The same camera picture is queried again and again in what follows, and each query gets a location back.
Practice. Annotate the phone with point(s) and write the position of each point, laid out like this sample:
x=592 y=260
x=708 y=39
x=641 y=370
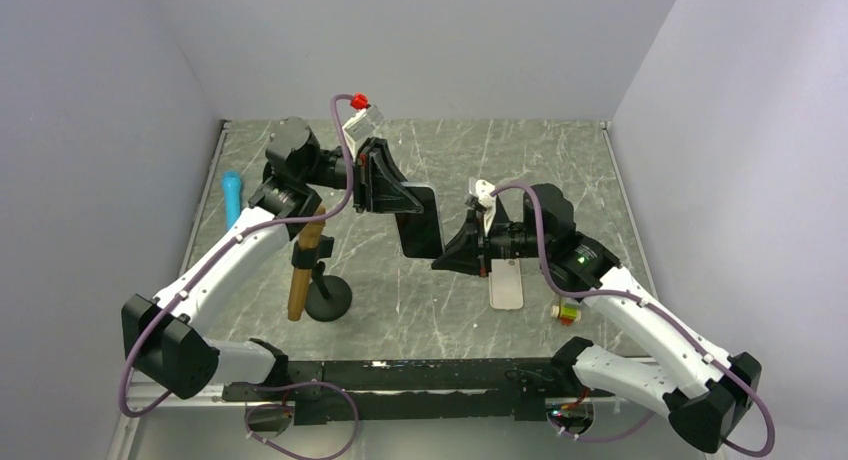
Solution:
x=420 y=234

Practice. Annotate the gold microphone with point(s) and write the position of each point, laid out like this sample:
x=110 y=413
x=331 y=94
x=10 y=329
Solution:
x=308 y=240

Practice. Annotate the blue toy microphone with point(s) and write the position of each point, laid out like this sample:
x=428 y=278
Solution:
x=231 y=184

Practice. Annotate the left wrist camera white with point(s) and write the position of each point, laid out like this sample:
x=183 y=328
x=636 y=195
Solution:
x=364 y=122

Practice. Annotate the black microphone stand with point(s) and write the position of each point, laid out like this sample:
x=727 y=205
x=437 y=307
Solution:
x=329 y=296

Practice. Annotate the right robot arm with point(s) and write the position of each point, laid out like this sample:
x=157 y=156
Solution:
x=701 y=389

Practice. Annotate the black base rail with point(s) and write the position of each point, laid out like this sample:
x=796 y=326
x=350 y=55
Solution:
x=522 y=389

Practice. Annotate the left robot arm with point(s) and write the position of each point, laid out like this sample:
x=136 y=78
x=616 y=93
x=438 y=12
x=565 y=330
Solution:
x=166 y=336

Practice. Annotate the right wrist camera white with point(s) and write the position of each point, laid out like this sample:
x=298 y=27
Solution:
x=482 y=203

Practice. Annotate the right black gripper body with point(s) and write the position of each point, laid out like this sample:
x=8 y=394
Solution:
x=504 y=240

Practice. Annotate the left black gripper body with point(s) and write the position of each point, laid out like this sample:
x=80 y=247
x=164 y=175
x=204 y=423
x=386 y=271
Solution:
x=361 y=179

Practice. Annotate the beige phone case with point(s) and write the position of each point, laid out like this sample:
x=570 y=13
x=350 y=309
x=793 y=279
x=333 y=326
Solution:
x=505 y=285

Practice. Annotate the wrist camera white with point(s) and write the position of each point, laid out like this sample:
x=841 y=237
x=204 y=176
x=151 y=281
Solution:
x=482 y=203
x=364 y=122

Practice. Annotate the colourful toy brick assembly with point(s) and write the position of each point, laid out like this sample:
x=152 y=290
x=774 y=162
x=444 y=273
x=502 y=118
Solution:
x=566 y=311

